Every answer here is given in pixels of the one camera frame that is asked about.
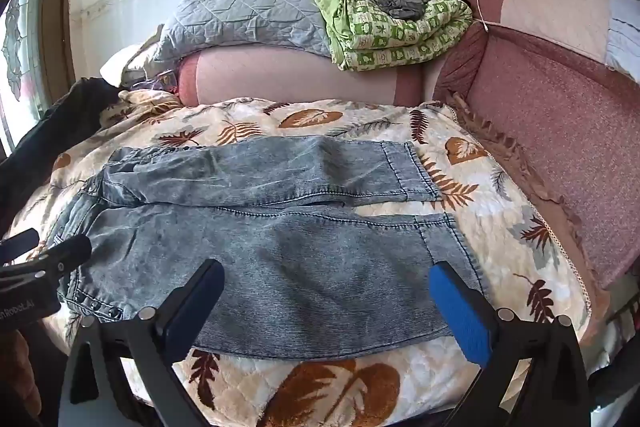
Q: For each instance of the grey quilted blanket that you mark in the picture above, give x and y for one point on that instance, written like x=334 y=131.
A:
x=240 y=7

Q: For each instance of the pale lilac cloth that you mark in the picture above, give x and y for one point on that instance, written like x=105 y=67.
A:
x=622 y=37

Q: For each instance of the purple packet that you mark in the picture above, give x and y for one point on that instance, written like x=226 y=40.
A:
x=165 y=79

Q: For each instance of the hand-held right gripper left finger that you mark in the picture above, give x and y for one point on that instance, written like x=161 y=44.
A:
x=196 y=307

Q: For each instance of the dark jacket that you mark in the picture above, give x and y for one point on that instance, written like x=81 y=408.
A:
x=65 y=117

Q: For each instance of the grey-blue denim pants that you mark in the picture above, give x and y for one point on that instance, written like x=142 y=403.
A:
x=300 y=257

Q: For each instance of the grey cloth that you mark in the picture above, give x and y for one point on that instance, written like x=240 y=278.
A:
x=405 y=4

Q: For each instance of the cream leaf-print blanket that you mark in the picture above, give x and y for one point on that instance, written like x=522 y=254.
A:
x=350 y=114

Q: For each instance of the white pillow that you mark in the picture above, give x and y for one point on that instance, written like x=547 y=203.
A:
x=120 y=64

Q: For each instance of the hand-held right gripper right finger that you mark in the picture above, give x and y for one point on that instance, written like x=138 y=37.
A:
x=460 y=312

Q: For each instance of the stained glass window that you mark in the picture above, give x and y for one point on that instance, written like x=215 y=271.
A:
x=20 y=57

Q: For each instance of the green patterned quilt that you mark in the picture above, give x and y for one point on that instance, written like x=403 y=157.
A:
x=390 y=42

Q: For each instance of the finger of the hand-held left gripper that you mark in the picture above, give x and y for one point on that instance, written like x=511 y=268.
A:
x=65 y=257
x=20 y=246

